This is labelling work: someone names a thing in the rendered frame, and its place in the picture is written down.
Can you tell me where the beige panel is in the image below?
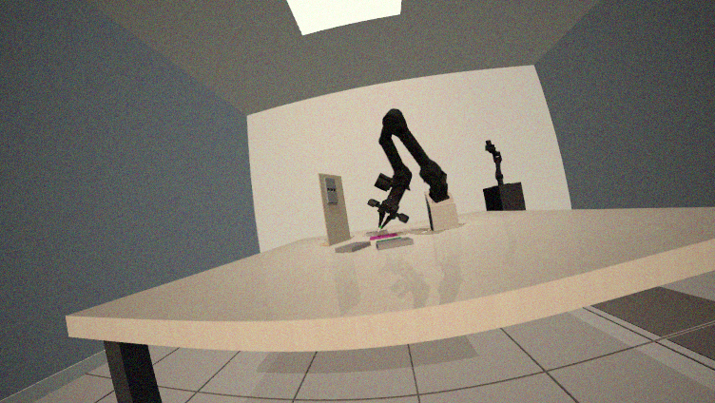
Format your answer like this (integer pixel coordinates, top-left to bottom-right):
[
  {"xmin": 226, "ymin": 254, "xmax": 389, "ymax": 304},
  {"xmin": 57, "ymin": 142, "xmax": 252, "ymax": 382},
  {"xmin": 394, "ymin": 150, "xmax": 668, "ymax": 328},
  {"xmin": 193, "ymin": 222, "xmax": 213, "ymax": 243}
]
[{"xmin": 318, "ymin": 173, "xmax": 351, "ymax": 246}]

